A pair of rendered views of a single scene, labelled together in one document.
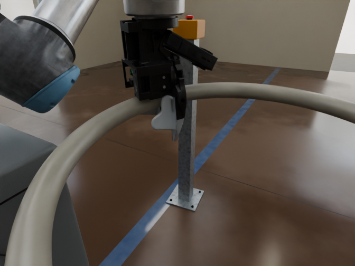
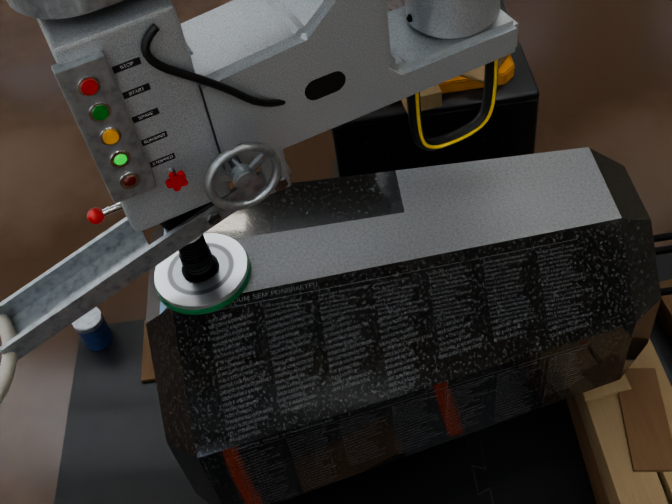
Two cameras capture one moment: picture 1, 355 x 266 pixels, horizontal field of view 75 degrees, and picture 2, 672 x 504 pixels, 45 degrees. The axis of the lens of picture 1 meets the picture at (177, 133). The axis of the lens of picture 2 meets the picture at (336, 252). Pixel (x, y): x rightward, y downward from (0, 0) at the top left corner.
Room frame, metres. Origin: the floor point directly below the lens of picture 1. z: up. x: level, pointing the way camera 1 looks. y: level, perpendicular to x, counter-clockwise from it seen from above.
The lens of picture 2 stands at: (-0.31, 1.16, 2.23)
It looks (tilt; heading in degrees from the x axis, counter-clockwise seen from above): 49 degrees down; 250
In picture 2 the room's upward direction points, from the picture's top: 10 degrees counter-clockwise
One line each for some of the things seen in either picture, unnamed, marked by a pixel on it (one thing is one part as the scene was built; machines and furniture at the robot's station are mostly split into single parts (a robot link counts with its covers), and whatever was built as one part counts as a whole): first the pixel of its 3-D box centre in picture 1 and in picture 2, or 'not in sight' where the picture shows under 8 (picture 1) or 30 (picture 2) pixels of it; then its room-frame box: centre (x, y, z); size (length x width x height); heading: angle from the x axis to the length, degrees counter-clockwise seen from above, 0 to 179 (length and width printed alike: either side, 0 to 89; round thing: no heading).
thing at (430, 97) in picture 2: not in sight; (414, 81); (-1.21, -0.44, 0.81); 0.20 x 0.10 x 0.05; 75
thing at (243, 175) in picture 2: not in sight; (236, 165); (-0.55, 0.04, 1.22); 0.15 x 0.10 x 0.15; 179
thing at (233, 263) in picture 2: not in sight; (201, 270); (-0.43, -0.08, 0.87); 0.21 x 0.21 x 0.01
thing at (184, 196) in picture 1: (187, 124); not in sight; (1.20, -0.06, 0.54); 0.20 x 0.20 x 1.09; 67
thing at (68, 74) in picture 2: not in sight; (108, 131); (-0.36, 0.03, 1.40); 0.08 x 0.03 x 0.28; 179
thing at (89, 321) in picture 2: not in sight; (92, 328); (-0.09, -0.76, 0.08); 0.10 x 0.10 x 0.13
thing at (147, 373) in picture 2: not in sight; (157, 347); (-0.26, -0.61, 0.02); 0.25 x 0.10 x 0.01; 69
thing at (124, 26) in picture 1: (153, 58); not in sight; (0.40, 0.04, 1.04); 0.09 x 0.08 x 0.12; 119
